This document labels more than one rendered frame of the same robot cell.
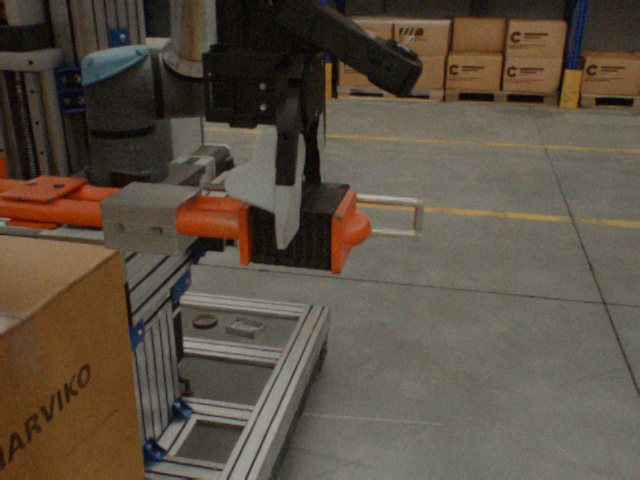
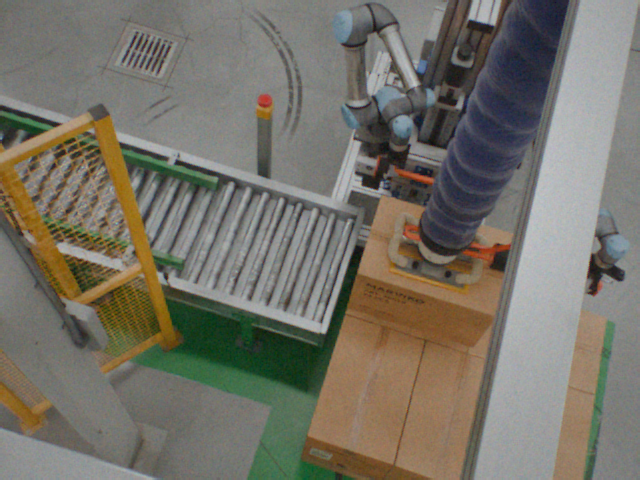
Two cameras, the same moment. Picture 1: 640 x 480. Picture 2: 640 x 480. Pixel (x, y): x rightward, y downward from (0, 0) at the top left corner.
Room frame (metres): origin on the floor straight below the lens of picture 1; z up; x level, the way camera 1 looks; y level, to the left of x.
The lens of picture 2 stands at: (-0.79, 1.21, 4.13)
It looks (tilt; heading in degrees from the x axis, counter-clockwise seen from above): 64 degrees down; 355
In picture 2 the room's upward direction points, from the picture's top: 10 degrees clockwise
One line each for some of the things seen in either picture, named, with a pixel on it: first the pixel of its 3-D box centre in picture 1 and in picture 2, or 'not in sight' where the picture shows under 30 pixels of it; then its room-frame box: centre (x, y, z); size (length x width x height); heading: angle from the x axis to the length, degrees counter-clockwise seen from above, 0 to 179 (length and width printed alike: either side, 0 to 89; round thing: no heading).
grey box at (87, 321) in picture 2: not in sight; (69, 320); (0.05, 1.89, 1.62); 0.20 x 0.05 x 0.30; 76
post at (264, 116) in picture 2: not in sight; (264, 160); (1.38, 1.39, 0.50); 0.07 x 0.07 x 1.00; 76
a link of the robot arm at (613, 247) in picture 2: not in sight; (613, 248); (0.53, 0.03, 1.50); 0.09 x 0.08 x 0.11; 16
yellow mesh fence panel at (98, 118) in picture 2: not in sight; (59, 305); (0.30, 2.09, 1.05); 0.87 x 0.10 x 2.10; 128
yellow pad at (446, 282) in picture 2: not in sight; (430, 271); (0.56, 0.62, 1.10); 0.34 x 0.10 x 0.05; 78
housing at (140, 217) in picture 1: (154, 217); not in sight; (0.55, 0.14, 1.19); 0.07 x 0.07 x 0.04; 78
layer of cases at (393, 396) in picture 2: not in sight; (453, 384); (0.31, 0.37, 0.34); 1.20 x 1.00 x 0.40; 76
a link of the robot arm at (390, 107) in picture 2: not in sight; (394, 109); (1.07, 0.84, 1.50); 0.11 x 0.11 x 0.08; 27
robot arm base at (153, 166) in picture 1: (125, 150); not in sight; (1.20, 0.35, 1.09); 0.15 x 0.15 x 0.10
